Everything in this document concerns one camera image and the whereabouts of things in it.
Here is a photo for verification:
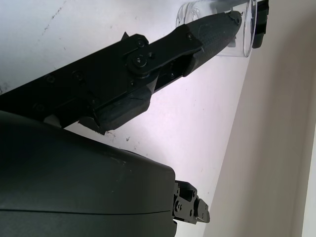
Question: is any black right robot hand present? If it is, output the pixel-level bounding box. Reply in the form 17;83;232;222
0;10;242;237

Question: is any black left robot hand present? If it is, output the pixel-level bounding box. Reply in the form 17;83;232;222
252;0;270;49

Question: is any clear plastic cup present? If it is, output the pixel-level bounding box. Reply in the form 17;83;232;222
176;0;259;59

